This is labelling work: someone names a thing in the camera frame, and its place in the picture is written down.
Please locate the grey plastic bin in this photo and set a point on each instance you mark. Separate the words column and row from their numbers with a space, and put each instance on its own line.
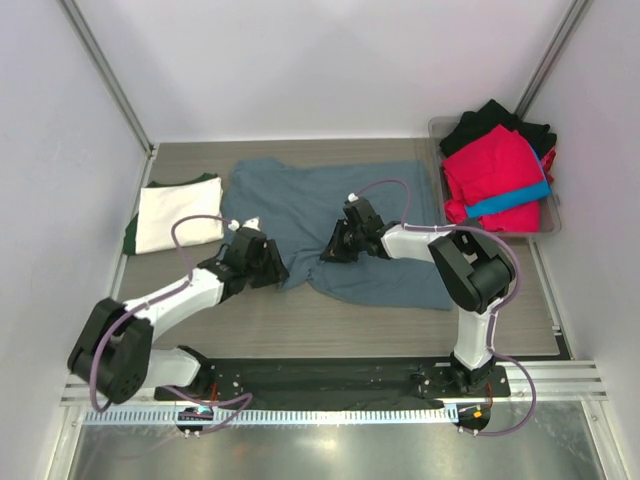
column 440, row 127

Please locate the folded white t shirt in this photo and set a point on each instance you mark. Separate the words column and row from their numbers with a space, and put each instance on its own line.
column 200, row 229

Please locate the left aluminium frame post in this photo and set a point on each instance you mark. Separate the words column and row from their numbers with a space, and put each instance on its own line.
column 102, row 65

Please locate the right aluminium frame post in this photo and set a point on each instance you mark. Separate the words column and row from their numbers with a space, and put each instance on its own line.
column 567, row 27

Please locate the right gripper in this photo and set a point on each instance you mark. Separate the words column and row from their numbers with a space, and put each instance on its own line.
column 335, row 251

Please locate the aluminium front rail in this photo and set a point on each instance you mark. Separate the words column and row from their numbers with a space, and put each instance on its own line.
column 553, row 380

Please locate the aluminium frame post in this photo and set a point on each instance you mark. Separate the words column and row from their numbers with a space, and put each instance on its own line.
column 102, row 65
column 567, row 27

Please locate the slotted cable duct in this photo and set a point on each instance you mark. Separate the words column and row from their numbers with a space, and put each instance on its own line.
column 183, row 416

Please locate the folded dark green t shirt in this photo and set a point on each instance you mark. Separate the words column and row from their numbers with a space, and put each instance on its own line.
column 162, row 205

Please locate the black t shirt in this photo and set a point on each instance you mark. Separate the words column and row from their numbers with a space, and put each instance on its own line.
column 475, row 124

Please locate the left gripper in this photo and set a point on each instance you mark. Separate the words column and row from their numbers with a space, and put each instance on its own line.
column 276, row 270

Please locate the grey blue t shirt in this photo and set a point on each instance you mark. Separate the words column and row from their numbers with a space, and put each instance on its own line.
column 299, row 207

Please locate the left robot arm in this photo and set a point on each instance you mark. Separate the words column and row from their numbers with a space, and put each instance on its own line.
column 115, row 354

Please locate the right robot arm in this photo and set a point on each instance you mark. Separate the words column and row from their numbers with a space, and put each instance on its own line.
column 473, row 266

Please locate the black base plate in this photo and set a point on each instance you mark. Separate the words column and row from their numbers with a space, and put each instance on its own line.
column 346, row 384

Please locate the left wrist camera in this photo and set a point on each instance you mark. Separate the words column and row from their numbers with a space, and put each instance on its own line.
column 252, row 223

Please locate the bright blue t shirt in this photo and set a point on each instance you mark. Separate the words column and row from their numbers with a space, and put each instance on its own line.
column 503, row 177

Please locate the red t shirt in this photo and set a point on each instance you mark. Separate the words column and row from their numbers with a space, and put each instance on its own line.
column 523, row 218

